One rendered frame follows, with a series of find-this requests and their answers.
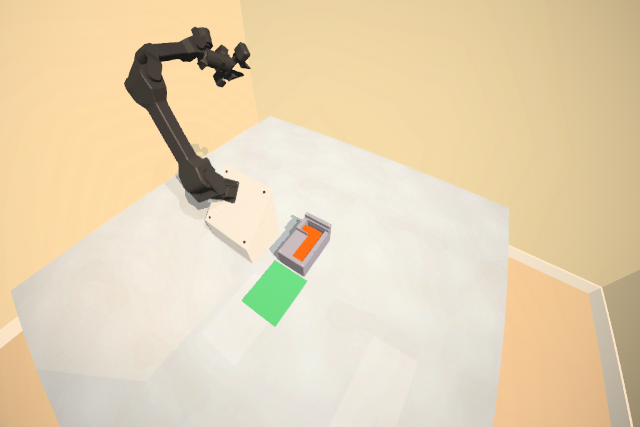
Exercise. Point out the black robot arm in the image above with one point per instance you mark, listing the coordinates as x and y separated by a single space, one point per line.
146 86

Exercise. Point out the orange l-shaped part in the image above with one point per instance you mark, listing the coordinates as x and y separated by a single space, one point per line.
308 243

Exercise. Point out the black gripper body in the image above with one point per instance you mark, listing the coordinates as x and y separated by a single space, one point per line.
226 63

